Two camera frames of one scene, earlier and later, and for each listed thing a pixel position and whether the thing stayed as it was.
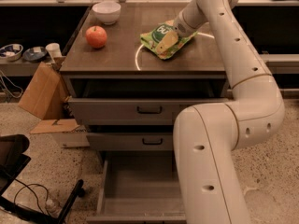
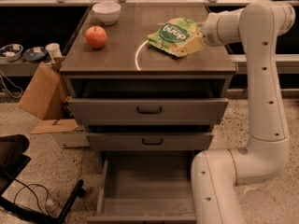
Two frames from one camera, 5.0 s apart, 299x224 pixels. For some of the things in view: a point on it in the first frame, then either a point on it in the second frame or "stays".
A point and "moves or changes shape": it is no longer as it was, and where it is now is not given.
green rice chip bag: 151,38 moves or changes shape
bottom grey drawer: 140,188 stays
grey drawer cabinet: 125,95 stays
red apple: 96,36 stays
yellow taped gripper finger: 168,40 to 190,47
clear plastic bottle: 52,208 stays
